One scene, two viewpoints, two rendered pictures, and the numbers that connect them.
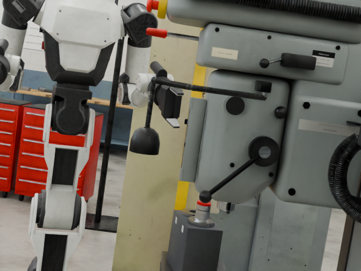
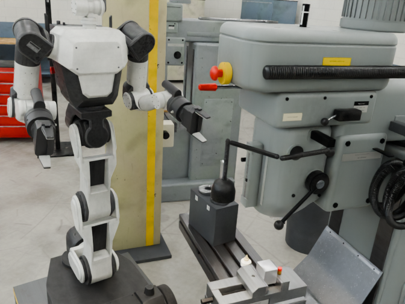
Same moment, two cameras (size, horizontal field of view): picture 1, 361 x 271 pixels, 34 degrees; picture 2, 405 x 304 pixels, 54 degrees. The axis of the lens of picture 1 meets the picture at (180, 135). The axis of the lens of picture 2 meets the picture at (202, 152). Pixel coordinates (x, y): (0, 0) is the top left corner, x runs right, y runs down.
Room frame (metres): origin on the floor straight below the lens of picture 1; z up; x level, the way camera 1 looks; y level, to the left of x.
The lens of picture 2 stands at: (0.43, 0.49, 1.95)
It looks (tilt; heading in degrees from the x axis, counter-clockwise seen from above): 21 degrees down; 341
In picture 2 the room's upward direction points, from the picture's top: 4 degrees clockwise
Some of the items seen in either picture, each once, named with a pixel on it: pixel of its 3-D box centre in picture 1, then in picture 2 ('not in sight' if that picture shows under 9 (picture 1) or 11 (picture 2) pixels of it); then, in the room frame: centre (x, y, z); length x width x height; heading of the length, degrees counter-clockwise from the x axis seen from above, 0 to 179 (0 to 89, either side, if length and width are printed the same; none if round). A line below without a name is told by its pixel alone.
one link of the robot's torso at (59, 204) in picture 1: (63, 168); (93, 172); (2.13, 0.41, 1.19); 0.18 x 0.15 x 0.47; 106
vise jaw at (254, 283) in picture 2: not in sight; (251, 280); (1.47, -0.09, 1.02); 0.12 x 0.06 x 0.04; 4
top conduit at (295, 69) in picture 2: (283, 4); (340, 72); (1.32, -0.18, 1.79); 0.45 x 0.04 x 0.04; 93
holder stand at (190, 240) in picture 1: (193, 244); (212, 212); (1.93, -0.10, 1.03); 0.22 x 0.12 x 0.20; 14
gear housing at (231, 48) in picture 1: (267, 55); (304, 99); (1.46, -0.18, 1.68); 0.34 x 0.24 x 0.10; 93
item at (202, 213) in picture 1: (202, 212); not in sight; (1.89, -0.11, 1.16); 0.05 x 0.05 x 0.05
